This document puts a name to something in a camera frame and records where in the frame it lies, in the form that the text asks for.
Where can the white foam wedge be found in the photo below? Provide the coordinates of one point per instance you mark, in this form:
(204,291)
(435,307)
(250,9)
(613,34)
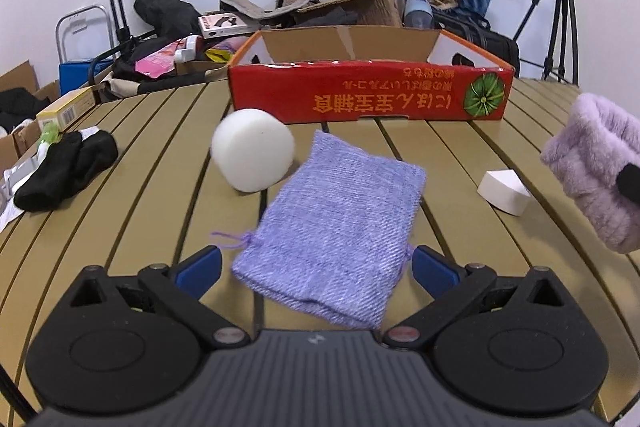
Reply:
(504,190)

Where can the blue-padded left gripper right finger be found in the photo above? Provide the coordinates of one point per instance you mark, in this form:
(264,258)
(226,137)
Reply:
(456,291)

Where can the purple woven drawstring pouch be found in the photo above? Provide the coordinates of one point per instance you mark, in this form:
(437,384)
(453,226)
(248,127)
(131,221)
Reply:
(335,241)

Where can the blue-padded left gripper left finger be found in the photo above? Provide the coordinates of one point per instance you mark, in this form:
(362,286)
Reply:
(176,293)

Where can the pink packaging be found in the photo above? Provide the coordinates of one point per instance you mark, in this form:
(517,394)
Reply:
(164,60)

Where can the black socks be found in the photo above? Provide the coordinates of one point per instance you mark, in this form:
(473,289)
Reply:
(69,167)

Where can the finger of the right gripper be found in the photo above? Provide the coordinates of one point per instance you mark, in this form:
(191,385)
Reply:
(628,182)

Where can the torn brown cardboard box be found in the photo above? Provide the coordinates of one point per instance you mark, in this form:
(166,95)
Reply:
(294,13)

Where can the red cardboard fruit box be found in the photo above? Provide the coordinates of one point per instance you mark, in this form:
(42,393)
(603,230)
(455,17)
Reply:
(344,73)

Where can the lilac fluffy cloth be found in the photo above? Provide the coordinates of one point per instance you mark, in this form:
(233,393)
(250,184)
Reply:
(599,139)

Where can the black luggage bag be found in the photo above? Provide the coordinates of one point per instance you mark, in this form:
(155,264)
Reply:
(478,31)

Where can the black clothing bundle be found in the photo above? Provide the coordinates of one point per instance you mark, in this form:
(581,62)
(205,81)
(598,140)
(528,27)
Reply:
(172,19)

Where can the blue water bottle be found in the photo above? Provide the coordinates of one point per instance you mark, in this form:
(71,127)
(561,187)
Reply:
(418,14)

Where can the yellow small carton box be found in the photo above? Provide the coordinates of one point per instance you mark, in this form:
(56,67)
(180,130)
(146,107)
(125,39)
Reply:
(67,109)

